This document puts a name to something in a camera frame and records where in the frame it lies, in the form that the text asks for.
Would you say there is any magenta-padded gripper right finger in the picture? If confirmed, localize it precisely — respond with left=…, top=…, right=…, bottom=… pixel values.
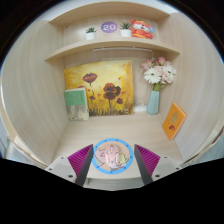
left=133, top=143, right=184, bottom=186

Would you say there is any wooden shelf unit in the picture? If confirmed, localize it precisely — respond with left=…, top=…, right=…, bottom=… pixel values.
left=44, top=1, right=183, bottom=64

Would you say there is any teal faceted vase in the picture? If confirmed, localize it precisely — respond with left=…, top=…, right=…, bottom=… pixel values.
left=146, top=89, right=161, bottom=116

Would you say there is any orange book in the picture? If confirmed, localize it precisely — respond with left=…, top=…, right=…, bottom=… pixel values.
left=161, top=102, right=188, bottom=141

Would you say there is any green book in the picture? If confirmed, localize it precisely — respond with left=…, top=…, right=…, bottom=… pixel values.
left=63, top=87, right=90, bottom=122

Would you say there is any yellow poppy flower painting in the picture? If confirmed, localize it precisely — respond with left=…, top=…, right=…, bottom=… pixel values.
left=63, top=59, right=135, bottom=117

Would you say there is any white light bar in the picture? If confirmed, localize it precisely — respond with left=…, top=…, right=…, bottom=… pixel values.
left=92, top=46, right=154, bottom=53

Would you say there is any round cartoon mouse pad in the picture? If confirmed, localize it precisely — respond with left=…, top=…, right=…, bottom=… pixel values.
left=91, top=137, right=134, bottom=175

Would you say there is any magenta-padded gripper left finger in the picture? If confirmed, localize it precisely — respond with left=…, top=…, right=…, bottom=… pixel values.
left=44, top=143, right=95, bottom=187

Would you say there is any pink and white flower bouquet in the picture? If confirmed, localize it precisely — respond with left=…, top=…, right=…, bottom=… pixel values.
left=140, top=56, right=178, bottom=92

